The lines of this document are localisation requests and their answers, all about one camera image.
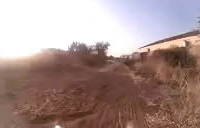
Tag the beige building with dark roof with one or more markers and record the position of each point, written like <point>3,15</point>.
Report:
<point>174,43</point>

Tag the group of dark trees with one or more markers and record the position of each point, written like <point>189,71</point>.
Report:
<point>88,48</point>

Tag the robot's own part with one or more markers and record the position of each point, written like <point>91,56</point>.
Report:
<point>57,126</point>

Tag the reddish brown dirt track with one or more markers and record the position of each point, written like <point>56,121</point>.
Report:
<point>121,96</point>

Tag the dark green bush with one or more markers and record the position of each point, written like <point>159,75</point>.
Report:
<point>179,56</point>

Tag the dry pale grass verge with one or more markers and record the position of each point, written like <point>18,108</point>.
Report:
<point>188,96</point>

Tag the earth mound with dry scrub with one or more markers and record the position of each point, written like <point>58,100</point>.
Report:
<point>48,66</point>

